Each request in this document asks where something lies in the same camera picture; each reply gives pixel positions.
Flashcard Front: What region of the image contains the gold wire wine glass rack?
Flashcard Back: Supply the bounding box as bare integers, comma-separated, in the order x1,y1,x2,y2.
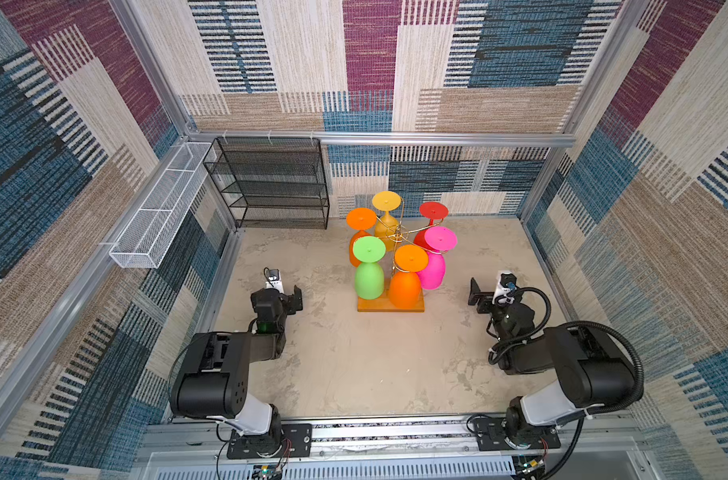
346,191,439,313

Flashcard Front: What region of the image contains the black mesh shelf rack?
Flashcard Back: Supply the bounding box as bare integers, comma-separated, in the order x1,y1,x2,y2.
203,137,330,229

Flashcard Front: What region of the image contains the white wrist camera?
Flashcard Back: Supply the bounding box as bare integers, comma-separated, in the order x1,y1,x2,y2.
493,270,517,306
263,267,285,294

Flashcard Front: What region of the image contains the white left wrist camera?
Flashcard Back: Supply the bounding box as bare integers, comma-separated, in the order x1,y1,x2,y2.
263,267,285,294

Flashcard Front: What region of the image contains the yellow plastic wine glass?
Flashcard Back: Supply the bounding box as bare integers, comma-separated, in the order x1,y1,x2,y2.
372,191,402,252

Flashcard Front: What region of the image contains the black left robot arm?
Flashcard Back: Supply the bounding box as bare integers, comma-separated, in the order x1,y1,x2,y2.
169,287,303,459

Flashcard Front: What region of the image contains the pink plastic wine glass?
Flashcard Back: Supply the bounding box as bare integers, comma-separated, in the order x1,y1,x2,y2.
415,226,458,290

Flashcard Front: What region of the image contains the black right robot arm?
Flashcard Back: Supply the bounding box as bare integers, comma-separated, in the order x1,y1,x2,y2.
468,271,645,449

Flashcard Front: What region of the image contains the white wire mesh basket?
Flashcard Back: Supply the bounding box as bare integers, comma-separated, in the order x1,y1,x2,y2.
110,142,211,269

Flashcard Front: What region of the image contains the red plastic wine glass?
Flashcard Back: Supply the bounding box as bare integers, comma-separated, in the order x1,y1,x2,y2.
414,201,449,250

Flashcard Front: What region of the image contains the green plastic wine glass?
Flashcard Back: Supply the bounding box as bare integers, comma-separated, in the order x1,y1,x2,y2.
353,236,386,300

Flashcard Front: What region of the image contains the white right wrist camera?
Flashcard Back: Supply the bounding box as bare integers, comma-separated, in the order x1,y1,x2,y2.
493,270,517,306

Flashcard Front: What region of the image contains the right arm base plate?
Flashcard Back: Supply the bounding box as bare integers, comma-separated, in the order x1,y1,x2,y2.
466,415,562,452

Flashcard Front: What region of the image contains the orange wine glass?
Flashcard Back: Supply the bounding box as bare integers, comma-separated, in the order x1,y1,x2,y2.
388,244,429,309
346,207,378,267

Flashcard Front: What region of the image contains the orange front wine glass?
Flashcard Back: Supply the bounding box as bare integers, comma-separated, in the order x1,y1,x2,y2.
388,244,429,309

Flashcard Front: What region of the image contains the orange back wine glass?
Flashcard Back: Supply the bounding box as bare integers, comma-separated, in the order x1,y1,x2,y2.
346,207,378,267

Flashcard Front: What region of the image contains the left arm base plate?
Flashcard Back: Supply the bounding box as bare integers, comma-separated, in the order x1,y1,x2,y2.
226,423,313,460

